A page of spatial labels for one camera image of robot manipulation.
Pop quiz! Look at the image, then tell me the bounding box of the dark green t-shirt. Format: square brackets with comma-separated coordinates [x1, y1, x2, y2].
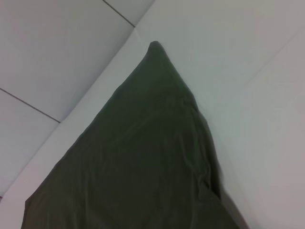
[20, 41, 251, 229]

